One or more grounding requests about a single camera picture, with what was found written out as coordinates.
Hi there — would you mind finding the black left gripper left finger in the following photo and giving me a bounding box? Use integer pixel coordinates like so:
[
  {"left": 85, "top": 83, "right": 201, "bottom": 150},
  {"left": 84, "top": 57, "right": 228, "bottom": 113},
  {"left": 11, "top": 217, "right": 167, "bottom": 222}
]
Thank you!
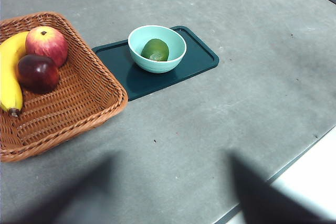
[{"left": 15, "top": 150, "right": 124, "bottom": 224}]

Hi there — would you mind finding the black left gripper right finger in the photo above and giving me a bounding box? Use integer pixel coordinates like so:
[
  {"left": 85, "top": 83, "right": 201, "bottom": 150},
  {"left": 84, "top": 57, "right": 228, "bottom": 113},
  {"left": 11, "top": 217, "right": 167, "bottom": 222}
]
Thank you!
[{"left": 228, "top": 152, "right": 336, "bottom": 224}]

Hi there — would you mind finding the teal ribbed bowl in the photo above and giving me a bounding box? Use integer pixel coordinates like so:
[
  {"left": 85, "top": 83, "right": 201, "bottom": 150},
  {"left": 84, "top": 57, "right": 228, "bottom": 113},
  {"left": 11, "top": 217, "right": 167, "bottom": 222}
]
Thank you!
[{"left": 128, "top": 25, "right": 187, "bottom": 74}]

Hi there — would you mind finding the green avocado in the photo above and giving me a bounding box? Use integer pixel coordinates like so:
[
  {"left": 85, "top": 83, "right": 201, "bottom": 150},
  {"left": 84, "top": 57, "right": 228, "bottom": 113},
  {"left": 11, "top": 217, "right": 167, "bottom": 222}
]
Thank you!
[{"left": 141, "top": 38, "right": 170, "bottom": 62}]

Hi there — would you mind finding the brown wicker basket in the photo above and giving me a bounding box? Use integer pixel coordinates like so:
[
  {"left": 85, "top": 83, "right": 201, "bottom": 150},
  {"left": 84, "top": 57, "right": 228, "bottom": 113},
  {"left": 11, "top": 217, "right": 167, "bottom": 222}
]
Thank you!
[{"left": 0, "top": 11, "right": 129, "bottom": 163}]

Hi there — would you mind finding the dark red apple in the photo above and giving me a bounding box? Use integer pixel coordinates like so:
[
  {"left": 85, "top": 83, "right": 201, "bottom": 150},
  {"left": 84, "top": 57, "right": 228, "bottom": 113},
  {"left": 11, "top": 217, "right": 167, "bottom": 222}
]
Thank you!
[{"left": 17, "top": 54, "right": 60, "bottom": 95}]

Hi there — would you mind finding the yellow banana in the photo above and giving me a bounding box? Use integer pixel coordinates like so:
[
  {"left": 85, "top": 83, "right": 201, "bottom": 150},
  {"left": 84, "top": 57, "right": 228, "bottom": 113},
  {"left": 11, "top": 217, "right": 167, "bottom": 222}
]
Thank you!
[{"left": 0, "top": 31, "right": 31, "bottom": 118}]

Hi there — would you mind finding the dark rectangular tray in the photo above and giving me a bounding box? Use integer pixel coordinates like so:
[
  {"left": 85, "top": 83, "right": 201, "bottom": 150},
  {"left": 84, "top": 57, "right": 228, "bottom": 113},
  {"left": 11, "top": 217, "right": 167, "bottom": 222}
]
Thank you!
[{"left": 91, "top": 25, "right": 220, "bottom": 102}]

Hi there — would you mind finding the red yellow apple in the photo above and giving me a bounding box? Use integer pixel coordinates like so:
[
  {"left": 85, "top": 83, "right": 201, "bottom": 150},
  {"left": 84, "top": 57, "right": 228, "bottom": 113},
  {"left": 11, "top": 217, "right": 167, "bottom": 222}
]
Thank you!
[{"left": 25, "top": 26, "right": 69, "bottom": 68}]

